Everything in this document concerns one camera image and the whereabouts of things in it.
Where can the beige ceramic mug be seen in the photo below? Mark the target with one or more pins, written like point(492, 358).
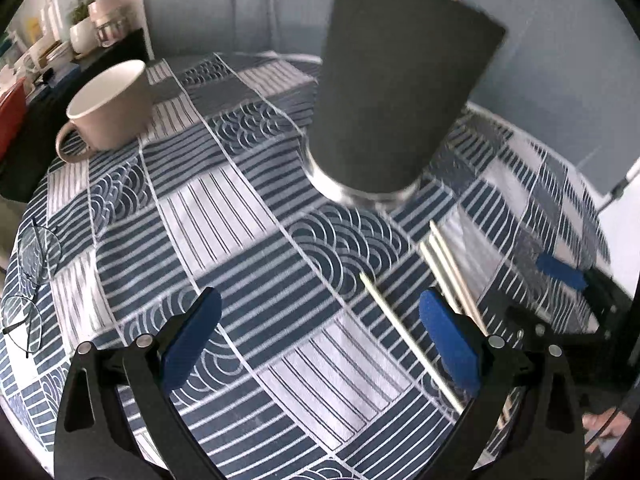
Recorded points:
point(115, 110)

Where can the red bowl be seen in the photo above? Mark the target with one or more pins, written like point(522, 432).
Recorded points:
point(10, 120)

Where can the thin-framed eyeglasses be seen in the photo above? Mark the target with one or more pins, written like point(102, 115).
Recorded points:
point(35, 250)

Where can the black cylindrical utensil holder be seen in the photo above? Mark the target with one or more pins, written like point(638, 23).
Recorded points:
point(400, 85)

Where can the white plastic bottle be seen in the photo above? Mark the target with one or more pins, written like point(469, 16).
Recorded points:
point(64, 5)

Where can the blue patterned tablecloth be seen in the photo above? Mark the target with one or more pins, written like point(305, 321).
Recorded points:
point(225, 200)

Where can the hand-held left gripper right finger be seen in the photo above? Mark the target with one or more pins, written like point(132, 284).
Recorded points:
point(450, 345)

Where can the white board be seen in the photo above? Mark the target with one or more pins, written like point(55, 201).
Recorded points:
point(625, 240)

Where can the small potted plant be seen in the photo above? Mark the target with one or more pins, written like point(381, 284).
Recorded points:
point(82, 35)

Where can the pile of wooden chopsticks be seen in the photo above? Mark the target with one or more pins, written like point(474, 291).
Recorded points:
point(400, 326)

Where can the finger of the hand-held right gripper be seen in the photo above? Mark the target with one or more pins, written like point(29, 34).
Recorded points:
point(565, 321)
point(560, 271)

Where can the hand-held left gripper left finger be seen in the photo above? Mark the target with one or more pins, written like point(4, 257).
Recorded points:
point(192, 340)

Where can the black side table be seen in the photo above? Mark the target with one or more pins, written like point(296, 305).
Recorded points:
point(45, 132)

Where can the black backdrop clip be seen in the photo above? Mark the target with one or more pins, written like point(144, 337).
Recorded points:
point(620, 189)

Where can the person's right hand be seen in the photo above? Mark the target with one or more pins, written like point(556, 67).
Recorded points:
point(607, 421)

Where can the pink lidded jar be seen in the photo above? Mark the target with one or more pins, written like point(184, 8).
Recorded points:
point(109, 15)

